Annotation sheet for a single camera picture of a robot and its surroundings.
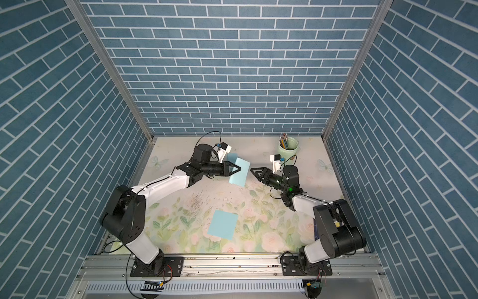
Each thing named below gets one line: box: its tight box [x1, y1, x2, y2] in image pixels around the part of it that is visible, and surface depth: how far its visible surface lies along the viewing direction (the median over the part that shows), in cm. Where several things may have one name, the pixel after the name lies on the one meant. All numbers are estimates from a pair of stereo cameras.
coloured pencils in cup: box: [279, 132, 289, 149], surface depth 100 cm
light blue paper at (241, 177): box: [229, 156, 251, 187], surface depth 85 cm
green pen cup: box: [277, 137, 299, 166], surface depth 99 cm
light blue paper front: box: [207, 209, 239, 241], surface depth 87 cm
